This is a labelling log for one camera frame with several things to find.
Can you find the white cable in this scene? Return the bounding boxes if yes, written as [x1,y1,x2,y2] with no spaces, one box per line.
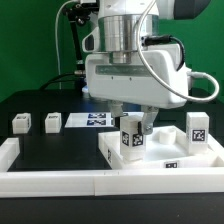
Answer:
[54,0,79,90]

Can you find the white U-shaped obstacle fence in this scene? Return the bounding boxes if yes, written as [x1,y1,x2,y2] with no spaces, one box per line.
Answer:
[0,138,224,198]

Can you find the white marker tag sheet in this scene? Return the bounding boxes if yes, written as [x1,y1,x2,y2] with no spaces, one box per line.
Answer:
[65,112,112,128]

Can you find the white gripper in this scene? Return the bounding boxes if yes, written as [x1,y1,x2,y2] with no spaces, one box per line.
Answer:
[85,27,188,135]

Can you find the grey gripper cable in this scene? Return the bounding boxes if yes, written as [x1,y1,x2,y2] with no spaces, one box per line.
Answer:
[137,0,221,104]

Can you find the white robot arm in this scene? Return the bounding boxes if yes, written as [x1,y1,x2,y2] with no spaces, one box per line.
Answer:
[85,0,211,135]

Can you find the white square tabletop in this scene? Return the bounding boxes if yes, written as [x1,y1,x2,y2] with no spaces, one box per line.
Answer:
[98,126,224,170]

